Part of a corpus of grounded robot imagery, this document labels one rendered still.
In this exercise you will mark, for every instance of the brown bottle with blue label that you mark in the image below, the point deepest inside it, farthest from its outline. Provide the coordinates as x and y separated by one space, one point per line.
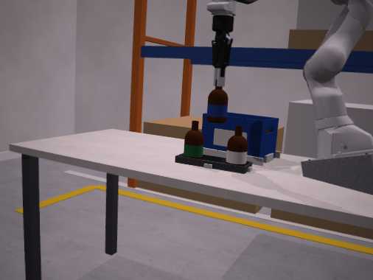
217 105

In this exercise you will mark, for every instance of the brown bottle with green label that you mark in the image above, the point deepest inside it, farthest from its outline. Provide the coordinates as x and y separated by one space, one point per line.
193 142

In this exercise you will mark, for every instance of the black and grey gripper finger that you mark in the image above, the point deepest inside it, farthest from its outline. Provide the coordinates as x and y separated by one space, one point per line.
215 58
224 55

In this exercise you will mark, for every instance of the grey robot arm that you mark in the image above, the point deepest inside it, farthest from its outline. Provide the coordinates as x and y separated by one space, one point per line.
337 136

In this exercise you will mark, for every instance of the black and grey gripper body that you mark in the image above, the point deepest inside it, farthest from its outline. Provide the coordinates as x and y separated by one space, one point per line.
222 25

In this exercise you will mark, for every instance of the blue crate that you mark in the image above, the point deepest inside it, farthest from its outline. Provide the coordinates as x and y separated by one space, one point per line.
260 143

